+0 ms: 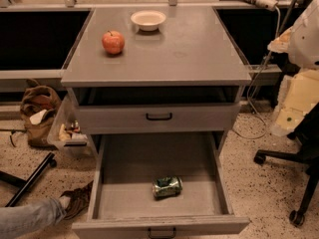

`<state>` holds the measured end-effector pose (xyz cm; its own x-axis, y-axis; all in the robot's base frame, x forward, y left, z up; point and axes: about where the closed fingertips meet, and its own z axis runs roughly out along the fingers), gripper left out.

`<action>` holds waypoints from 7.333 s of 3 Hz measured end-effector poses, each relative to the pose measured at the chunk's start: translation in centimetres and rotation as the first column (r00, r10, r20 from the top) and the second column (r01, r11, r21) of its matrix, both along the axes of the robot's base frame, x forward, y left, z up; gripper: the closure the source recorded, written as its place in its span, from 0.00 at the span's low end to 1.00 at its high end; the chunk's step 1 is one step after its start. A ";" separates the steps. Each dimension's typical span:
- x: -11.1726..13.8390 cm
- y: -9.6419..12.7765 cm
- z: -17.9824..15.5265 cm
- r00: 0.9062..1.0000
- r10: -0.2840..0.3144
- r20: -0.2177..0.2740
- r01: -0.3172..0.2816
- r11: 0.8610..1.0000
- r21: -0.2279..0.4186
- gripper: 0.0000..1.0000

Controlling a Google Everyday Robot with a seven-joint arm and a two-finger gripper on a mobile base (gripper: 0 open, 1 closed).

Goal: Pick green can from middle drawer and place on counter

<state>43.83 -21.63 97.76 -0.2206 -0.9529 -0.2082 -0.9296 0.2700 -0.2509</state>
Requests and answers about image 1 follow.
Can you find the white bowl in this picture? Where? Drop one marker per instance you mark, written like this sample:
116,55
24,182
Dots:
148,20

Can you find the open middle drawer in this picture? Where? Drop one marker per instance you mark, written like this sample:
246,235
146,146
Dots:
122,203

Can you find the red apple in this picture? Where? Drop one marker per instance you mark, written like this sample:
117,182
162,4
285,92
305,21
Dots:
113,42

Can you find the black metal stand leg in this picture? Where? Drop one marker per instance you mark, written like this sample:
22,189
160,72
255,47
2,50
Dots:
23,185

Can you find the brown shoe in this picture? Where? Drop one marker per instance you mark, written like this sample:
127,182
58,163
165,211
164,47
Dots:
77,200

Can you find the crushed green can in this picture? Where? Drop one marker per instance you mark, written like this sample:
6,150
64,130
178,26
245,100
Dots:
167,187

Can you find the closed top drawer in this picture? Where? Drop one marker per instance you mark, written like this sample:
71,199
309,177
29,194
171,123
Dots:
139,119

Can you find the grey drawer cabinet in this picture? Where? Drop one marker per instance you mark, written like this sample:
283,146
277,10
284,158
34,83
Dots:
188,60

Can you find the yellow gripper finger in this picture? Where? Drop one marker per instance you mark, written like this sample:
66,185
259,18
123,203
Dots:
297,96

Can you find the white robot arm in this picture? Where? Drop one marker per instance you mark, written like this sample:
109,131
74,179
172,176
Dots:
301,41

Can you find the clear plastic bin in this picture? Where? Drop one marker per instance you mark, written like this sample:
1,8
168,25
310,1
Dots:
65,132

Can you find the brown fabric bag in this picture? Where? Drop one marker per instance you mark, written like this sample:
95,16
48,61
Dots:
38,109

